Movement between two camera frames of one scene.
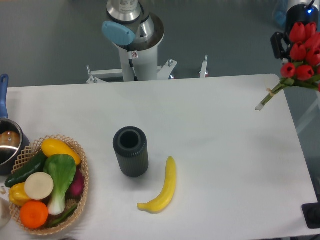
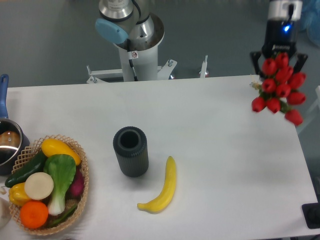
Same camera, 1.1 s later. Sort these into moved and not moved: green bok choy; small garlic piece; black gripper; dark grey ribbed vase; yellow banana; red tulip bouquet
Moved: black gripper; red tulip bouquet
Not moved: small garlic piece; dark grey ribbed vase; yellow banana; green bok choy
